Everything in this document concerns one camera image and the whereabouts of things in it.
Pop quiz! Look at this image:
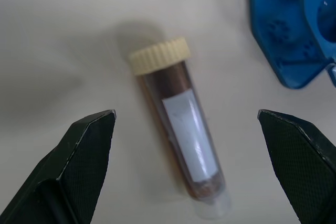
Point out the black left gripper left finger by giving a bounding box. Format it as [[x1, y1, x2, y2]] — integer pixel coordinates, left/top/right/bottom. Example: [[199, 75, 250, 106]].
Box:
[[0, 109, 118, 224]]

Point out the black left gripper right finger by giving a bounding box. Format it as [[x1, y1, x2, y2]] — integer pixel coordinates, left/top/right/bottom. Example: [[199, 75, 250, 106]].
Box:
[[257, 109, 336, 224]]

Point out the blue test tube rack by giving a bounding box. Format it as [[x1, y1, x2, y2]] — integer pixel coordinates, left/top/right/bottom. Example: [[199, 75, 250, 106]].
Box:
[[247, 0, 336, 89]]

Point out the brown tube with cream cap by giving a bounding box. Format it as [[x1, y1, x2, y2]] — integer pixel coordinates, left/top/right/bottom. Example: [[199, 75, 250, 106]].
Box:
[[128, 38, 233, 220]]

